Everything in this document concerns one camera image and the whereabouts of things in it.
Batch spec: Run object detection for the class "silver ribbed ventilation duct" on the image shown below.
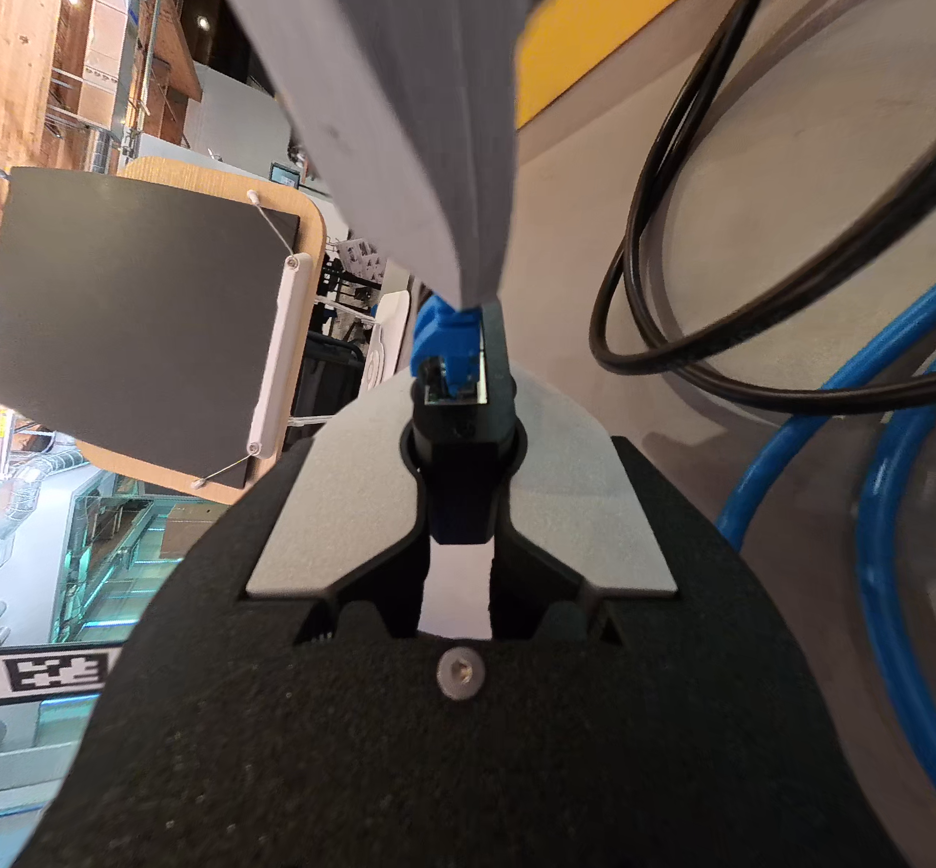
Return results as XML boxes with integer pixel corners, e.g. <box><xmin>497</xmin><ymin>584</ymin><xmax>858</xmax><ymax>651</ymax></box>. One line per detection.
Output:
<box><xmin>0</xmin><ymin>453</ymin><xmax>56</xmax><ymax>543</ymax></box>

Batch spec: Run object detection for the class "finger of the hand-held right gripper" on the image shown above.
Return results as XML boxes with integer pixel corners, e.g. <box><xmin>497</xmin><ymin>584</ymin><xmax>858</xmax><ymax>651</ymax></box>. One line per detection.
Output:
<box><xmin>192</xmin><ymin>0</ymin><xmax>530</xmax><ymax>311</ymax></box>

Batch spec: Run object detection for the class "printed paper sheet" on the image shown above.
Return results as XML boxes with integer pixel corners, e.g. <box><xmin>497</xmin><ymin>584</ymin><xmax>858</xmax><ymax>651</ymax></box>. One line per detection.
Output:
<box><xmin>338</xmin><ymin>239</ymin><xmax>387</xmax><ymax>282</ymax></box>

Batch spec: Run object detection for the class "yellow plastic bin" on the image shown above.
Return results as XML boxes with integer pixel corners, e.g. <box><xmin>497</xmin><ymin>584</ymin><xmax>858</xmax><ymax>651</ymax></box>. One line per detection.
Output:
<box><xmin>515</xmin><ymin>0</ymin><xmax>747</xmax><ymax>130</ymax></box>

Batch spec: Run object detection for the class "black ethernet adapter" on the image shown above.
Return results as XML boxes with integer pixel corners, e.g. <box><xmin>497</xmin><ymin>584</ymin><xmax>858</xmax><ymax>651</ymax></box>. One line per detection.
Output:
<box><xmin>406</xmin><ymin>297</ymin><xmax>522</xmax><ymax>546</ymax></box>

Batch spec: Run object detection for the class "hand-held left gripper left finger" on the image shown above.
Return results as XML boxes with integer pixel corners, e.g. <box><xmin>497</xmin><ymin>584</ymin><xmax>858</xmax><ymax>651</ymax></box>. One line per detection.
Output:
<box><xmin>245</xmin><ymin>373</ymin><xmax>430</xmax><ymax>638</ymax></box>

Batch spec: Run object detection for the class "blue ethernet cable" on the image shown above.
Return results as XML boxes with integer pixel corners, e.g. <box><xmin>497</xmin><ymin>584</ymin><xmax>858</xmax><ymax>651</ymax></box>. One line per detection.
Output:
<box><xmin>411</xmin><ymin>290</ymin><xmax>936</xmax><ymax>763</ymax></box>

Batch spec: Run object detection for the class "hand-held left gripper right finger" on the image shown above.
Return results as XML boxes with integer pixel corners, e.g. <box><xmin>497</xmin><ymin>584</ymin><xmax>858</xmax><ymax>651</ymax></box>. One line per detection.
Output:
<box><xmin>488</xmin><ymin>360</ymin><xmax>679</xmax><ymax>638</ymax></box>

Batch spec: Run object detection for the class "black ethernet cable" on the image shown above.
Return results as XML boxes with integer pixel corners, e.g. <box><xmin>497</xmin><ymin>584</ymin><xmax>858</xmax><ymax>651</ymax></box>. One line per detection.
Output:
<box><xmin>588</xmin><ymin>0</ymin><xmax>936</xmax><ymax>417</ymax></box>

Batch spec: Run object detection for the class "silver rectangular ventilation duct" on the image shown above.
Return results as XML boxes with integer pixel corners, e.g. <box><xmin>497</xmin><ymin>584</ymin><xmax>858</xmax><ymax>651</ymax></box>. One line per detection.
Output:
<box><xmin>79</xmin><ymin>0</ymin><xmax>195</xmax><ymax>178</ymax></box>

